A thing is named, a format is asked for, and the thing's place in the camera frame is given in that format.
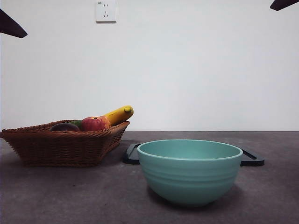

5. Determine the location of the yellow banana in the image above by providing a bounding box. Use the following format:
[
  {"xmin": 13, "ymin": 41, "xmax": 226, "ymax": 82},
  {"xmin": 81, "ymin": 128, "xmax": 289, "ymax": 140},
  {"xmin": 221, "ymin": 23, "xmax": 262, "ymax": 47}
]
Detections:
[{"xmin": 102, "ymin": 105, "xmax": 134, "ymax": 127}]

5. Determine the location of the teal ribbed bowl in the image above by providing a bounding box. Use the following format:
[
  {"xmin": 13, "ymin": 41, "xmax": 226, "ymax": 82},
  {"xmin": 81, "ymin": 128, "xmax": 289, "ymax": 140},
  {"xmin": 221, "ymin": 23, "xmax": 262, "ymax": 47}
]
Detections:
[{"xmin": 136, "ymin": 139, "xmax": 243, "ymax": 208}]

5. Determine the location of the dark green rectangular tray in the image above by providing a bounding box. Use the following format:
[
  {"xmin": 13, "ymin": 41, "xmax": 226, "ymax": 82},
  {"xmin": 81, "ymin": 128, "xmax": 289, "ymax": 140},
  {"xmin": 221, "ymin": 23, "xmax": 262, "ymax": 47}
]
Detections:
[{"xmin": 122, "ymin": 143, "xmax": 265, "ymax": 167}]

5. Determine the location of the dark red plum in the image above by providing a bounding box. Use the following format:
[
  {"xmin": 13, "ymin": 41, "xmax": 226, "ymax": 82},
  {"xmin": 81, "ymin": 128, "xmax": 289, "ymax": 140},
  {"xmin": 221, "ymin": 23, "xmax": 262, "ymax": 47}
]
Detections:
[{"xmin": 50, "ymin": 122, "xmax": 81, "ymax": 133}]

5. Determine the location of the white wall socket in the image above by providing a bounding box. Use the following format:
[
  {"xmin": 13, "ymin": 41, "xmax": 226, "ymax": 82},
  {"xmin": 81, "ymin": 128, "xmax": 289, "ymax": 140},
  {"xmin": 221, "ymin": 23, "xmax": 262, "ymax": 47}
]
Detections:
[{"xmin": 95, "ymin": 0, "xmax": 117, "ymax": 23}]

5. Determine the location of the red apple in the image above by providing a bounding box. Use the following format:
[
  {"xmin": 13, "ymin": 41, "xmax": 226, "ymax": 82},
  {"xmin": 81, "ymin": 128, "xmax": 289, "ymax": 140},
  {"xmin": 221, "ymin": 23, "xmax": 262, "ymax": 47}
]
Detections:
[{"xmin": 81, "ymin": 116, "xmax": 112, "ymax": 132}]

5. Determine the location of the brown wicker basket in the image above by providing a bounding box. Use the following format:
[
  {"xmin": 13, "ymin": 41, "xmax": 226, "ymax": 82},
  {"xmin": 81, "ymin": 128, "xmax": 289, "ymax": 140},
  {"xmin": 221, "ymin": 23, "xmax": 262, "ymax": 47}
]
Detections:
[{"xmin": 0, "ymin": 120, "xmax": 130, "ymax": 168}]

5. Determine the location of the green fruit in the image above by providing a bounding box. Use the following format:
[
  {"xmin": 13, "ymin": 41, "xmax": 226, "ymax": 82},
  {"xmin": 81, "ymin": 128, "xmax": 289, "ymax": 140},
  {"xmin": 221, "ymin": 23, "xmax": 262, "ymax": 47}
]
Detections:
[{"xmin": 69, "ymin": 120, "xmax": 83, "ymax": 131}]

